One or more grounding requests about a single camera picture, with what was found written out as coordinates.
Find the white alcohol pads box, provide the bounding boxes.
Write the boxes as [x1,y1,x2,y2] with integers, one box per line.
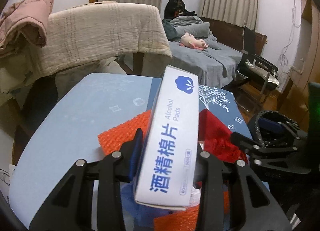
[134,66,199,210]

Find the black trash bin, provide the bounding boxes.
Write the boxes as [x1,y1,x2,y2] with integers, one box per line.
[247,109,308,171]

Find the small orange foam net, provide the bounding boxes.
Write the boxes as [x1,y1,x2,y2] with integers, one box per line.
[152,190,230,231]

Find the blue patterned table cloth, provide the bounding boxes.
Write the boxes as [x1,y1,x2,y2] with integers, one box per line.
[9,74,252,230]

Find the blue plastic bag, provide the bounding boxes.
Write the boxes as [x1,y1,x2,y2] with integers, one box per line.
[120,183,170,230]

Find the grey bed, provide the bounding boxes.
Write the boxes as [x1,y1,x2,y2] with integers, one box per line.
[164,17,267,89]

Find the dark blue clothes on bed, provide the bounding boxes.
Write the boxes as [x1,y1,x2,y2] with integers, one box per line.
[162,19,178,40]

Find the pink plush toy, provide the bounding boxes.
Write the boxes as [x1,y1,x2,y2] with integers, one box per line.
[180,32,209,50]

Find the large orange foam net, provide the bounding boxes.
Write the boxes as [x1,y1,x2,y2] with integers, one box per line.
[98,110,151,155]

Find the grey pillow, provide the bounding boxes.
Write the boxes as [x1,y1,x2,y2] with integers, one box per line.
[174,22,212,38]

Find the coat rack with black clothes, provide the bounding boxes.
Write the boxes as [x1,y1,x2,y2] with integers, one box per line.
[164,0,197,20]

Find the beige blanket on rack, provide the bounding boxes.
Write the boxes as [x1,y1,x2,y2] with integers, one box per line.
[30,1,172,77]

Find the silver cushion on chair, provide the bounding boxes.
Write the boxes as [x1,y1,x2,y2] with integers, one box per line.
[245,59,279,87]

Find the black chair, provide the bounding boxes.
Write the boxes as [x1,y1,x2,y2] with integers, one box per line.
[237,26,279,105]

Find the red plastic bag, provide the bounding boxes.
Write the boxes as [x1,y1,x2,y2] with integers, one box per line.
[198,109,248,163]

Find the pink jacket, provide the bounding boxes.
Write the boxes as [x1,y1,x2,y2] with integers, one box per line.
[1,0,54,58]

